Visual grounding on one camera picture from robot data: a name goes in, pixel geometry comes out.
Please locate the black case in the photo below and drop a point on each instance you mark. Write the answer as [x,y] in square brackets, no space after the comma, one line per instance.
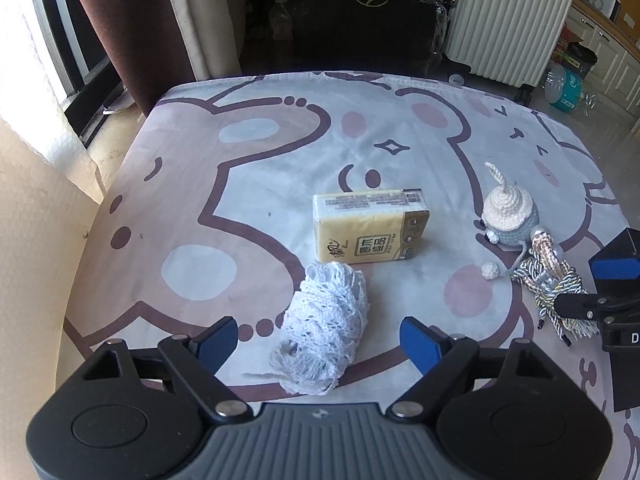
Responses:
[360,35]

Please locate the beige curtain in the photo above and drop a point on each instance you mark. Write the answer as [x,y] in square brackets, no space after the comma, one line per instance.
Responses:
[205,15]

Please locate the white small appliance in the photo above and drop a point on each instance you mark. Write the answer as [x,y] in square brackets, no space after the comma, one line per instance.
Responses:
[604,0]

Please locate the black trash bin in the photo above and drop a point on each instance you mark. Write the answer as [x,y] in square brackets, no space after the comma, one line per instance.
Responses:
[580,57]

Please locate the black cardboard box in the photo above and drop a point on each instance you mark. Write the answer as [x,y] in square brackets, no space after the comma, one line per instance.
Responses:
[627,385]

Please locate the brown curtain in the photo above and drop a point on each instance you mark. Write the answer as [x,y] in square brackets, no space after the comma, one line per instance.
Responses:
[120,25]

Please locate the cream kitchen cabinets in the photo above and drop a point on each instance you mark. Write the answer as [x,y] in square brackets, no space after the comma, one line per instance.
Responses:
[615,55]

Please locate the dark window frame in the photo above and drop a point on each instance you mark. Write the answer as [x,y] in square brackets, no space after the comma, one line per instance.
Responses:
[85,75]

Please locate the clear plastic wrap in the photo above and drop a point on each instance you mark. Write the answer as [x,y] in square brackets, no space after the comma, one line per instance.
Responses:
[437,30]

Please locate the white ribbed suitcase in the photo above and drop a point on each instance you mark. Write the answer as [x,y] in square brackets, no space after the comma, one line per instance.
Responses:
[505,25]

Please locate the grey crochet doll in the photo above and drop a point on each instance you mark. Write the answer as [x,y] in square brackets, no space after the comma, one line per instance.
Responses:
[507,210]

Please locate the bear print bedsheet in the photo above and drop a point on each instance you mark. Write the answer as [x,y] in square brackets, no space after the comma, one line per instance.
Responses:
[250,185]

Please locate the red cardboard box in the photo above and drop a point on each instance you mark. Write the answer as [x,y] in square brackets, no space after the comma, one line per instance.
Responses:
[562,45]

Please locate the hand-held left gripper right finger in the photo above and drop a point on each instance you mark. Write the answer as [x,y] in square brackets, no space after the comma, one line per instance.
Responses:
[419,344]

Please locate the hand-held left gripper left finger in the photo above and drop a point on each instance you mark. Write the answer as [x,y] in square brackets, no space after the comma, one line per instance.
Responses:
[217,345]

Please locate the yellow tissue pack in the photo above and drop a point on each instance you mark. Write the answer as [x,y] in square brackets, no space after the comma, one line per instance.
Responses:
[370,225]

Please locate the clear plastic bottle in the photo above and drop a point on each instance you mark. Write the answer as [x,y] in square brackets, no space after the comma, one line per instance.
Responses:
[280,17]

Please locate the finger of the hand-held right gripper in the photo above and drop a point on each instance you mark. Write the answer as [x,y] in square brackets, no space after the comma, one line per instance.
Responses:
[620,269]
[585,306]

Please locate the white lace cloth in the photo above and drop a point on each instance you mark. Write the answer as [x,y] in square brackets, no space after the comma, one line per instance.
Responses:
[325,320]

